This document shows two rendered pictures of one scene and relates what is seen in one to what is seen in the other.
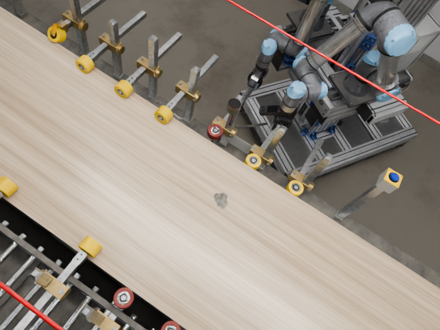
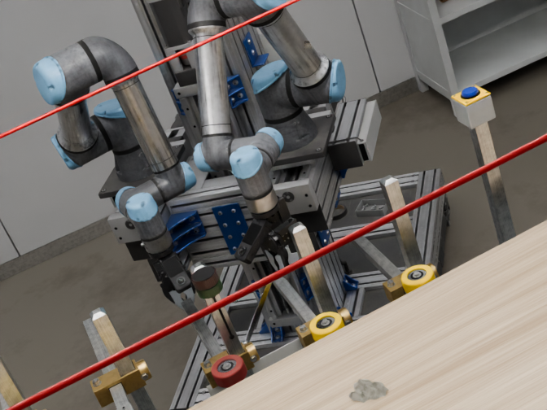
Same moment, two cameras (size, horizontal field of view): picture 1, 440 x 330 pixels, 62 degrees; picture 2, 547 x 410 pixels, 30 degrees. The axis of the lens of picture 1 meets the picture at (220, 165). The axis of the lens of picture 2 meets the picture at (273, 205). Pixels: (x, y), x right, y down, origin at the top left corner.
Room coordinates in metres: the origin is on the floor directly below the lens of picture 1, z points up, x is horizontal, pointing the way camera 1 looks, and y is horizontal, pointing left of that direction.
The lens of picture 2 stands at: (-0.82, 0.68, 2.33)
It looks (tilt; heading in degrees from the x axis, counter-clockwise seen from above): 29 degrees down; 335
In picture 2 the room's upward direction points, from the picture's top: 21 degrees counter-clockwise
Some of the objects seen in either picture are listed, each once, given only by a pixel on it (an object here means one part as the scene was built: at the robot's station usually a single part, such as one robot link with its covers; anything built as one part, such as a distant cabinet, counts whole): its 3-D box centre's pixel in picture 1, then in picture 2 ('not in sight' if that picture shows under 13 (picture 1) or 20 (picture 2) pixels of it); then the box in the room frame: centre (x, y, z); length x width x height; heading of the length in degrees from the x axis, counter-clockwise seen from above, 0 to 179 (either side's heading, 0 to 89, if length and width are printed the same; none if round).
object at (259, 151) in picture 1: (261, 155); (325, 328); (1.05, -0.19, 0.81); 0.14 x 0.06 x 0.05; 76
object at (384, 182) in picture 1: (388, 181); (474, 107); (0.92, -0.71, 1.18); 0.07 x 0.07 x 0.08; 76
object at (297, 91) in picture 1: (294, 93); (251, 171); (1.14, -0.20, 1.25); 0.09 x 0.08 x 0.11; 125
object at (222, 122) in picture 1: (224, 128); (231, 364); (1.11, 0.05, 0.84); 0.14 x 0.06 x 0.05; 76
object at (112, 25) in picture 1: (116, 54); not in sight; (1.28, 0.75, 0.88); 0.04 x 0.04 x 0.48; 76
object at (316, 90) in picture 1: (312, 88); (258, 150); (1.21, -0.27, 1.24); 0.11 x 0.11 x 0.08; 35
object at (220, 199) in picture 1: (220, 199); (366, 388); (0.68, -0.06, 0.91); 0.09 x 0.07 x 0.02; 20
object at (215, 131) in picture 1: (213, 135); (234, 381); (1.03, 0.09, 0.85); 0.08 x 0.08 x 0.11
